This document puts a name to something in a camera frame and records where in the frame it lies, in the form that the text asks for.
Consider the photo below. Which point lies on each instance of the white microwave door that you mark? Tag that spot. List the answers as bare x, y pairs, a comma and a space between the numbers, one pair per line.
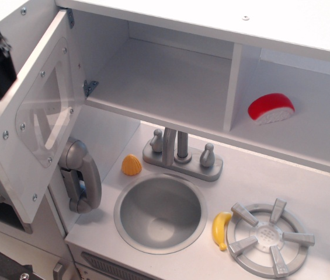
37, 115

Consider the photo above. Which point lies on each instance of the grey toy telephone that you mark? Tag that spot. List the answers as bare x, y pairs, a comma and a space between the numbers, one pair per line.
81, 177

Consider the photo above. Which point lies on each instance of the yellow toy seashell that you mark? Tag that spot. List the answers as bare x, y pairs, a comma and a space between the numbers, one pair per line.
131, 165

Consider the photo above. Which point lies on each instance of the grey toy faucet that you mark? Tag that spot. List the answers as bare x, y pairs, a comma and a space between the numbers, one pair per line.
169, 149

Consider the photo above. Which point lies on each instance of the round metal sink bowl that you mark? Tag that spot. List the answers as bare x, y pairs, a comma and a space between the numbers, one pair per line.
160, 214

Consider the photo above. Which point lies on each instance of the yellow toy banana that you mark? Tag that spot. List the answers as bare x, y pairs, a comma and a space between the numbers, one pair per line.
220, 223

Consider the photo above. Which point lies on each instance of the red white toy sushi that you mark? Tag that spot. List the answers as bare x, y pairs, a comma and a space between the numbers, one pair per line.
271, 108

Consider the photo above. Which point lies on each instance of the grey toy stove burner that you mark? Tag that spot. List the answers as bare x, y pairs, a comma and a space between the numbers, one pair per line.
267, 240

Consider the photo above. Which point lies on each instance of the grey oven handle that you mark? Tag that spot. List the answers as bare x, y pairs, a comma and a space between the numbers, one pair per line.
58, 271

